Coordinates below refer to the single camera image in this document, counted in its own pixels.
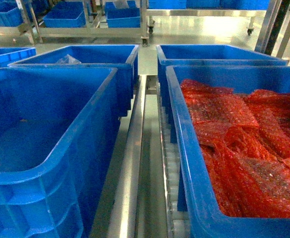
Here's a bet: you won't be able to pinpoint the blue bin with clear plastic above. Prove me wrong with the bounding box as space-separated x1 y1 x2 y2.
8 45 139 117

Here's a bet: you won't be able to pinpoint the stainless steel shelf rack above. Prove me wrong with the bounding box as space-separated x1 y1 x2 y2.
90 46 190 238

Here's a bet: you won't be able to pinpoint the blue bin rear right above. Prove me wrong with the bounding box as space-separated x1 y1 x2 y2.
156 44 287 107

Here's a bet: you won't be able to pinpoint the empty blue bin front left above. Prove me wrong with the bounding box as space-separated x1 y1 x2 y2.
0 67 120 238

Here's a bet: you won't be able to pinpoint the blue bin with red bags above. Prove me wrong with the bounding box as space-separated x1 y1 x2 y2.
166 66 290 238

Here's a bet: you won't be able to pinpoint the blue bin far left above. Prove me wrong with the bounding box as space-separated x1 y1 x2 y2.
0 48 37 68

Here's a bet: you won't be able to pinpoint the clear plastic bag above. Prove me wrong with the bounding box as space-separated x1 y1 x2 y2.
56 54 82 65

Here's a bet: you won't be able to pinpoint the red bubble wrap bags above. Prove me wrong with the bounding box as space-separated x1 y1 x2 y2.
180 79 290 218

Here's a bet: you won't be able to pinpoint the distant steel cart with bins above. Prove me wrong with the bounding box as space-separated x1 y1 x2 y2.
0 0 264 45

